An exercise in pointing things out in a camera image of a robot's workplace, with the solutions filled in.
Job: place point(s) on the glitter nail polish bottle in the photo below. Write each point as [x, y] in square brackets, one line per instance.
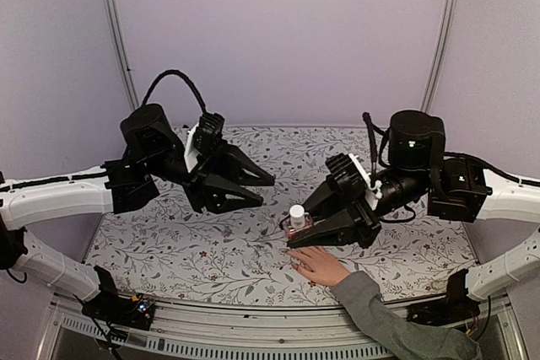
[291, 233]

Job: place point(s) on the aluminium frame post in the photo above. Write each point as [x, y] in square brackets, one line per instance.
[448, 13]
[114, 23]

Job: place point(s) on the left aluminium frame post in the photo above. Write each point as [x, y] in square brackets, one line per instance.
[114, 23]

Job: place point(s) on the right aluminium frame post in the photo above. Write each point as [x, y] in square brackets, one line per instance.
[448, 13]

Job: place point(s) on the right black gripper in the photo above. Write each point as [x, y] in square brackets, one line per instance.
[338, 228]

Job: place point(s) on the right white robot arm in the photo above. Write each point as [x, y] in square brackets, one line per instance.
[513, 197]

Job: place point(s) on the person's bare hand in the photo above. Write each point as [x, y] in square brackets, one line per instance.
[318, 266]

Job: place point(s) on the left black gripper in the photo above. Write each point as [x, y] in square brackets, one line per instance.
[214, 164]

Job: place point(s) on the white nail polish cap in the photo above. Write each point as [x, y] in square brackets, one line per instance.
[297, 214]

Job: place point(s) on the grey sleeved forearm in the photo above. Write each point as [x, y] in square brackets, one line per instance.
[360, 295]

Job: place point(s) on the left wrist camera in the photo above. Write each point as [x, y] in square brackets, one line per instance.
[202, 139]

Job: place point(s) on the floral patterned table mat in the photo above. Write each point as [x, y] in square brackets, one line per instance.
[169, 251]

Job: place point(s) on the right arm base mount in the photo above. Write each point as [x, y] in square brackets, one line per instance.
[454, 306]

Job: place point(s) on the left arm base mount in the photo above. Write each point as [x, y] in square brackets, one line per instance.
[136, 312]

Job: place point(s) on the slotted metal front rail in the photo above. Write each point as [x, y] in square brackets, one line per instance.
[192, 330]

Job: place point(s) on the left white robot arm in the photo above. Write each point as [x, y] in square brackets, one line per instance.
[24, 203]

